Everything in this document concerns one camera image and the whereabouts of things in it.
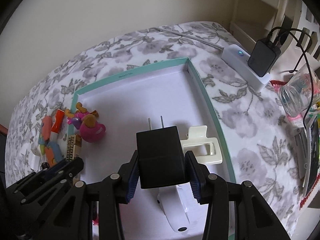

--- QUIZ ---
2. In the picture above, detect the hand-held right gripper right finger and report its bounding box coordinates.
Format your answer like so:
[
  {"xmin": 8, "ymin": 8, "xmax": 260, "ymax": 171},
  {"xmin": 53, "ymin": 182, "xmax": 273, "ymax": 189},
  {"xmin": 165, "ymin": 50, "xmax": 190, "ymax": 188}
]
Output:
[{"xmin": 184, "ymin": 151, "xmax": 292, "ymax": 240}]

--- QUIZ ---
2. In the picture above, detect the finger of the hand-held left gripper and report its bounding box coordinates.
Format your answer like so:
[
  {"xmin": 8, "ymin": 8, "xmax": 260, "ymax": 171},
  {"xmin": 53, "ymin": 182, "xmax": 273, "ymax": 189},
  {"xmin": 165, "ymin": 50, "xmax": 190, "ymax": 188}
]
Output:
[{"xmin": 32, "ymin": 157, "xmax": 85, "ymax": 188}]

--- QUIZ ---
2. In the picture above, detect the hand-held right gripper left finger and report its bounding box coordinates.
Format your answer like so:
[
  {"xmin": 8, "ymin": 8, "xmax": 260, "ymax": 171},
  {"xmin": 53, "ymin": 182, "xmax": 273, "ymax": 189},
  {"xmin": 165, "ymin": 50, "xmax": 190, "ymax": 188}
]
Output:
[{"xmin": 46, "ymin": 150, "xmax": 139, "ymax": 240}]

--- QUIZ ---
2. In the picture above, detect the orange blue toy knife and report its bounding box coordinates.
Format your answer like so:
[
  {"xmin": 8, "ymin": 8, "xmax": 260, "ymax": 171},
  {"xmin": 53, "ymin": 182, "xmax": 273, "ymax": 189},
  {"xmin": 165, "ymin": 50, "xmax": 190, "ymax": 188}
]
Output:
[{"xmin": 46, "ymin": 141, "xmax": 65, "ymax": 168}]

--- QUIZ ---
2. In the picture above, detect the cream hair claw clip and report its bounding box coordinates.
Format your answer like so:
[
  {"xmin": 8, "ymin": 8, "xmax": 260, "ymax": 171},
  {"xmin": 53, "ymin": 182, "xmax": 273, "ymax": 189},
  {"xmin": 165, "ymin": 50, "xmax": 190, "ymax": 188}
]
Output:
[{"xmin": 180, "ymin": 125, "xmax": 223, "ymax": 165}]

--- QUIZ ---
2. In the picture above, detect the black charger plug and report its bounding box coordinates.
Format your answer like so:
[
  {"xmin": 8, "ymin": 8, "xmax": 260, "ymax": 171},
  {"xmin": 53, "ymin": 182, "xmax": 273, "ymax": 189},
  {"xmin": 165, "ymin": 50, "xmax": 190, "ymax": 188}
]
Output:
[{"xmin": 136, "ymin": 116, "xmax": 187, "ymax": 190}]

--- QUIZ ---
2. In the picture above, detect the white smartwatch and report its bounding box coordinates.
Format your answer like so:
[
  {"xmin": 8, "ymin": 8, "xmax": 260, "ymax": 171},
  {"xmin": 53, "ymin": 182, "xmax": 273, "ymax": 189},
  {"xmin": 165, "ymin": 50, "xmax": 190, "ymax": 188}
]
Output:
[{"xmin": 156, "ymin": 184, "xmax": 192, "ymax": 233}]

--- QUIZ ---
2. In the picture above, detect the pink toy dog figure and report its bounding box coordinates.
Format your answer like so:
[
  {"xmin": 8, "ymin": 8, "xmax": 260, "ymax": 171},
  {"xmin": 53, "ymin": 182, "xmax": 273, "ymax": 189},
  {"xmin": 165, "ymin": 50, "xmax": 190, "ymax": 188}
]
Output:
[{"xmin": 66, "ymin": 102, "xmax": 107, "ymax": 144}]

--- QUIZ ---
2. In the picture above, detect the teal white box tray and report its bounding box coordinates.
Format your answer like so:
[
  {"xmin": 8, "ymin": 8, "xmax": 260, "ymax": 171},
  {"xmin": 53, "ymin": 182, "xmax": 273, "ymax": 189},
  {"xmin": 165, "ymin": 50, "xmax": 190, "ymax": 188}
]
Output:
[{"xmin": 66, "ymin": 57, "xmax": 237, "ymax": 240}]

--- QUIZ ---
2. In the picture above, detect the silver metal tool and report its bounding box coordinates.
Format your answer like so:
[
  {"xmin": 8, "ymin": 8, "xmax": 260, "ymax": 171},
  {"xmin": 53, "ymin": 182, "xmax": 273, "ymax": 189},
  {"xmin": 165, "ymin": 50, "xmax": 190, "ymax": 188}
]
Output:
[{"xmin": 291, "ymin": 126, "xmax": 313, "ymax": 198}]

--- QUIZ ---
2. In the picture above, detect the white power strip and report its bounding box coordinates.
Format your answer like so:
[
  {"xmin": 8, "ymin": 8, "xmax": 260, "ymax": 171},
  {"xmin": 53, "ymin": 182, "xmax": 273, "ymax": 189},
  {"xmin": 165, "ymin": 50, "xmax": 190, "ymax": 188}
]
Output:
[{"xmin": 221, "ymin": 44, "xmax": 272, "ymax": 92}]

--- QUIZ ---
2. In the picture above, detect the clear glass jar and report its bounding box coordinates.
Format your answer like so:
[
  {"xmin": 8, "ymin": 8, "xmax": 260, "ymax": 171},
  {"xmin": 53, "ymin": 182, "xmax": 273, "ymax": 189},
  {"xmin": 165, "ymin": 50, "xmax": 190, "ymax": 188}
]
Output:
[{"xmin": 279, "ymin": 64, "xmax": 320, "ymax": 117}]

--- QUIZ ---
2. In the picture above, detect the cream wooden shelf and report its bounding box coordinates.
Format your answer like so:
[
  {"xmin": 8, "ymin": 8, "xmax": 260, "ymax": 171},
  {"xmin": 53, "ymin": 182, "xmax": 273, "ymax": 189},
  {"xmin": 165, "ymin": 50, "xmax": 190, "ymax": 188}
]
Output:
[{"xmin": 230, "ymin": 0, "xmax": 320, "ymax": 60}]

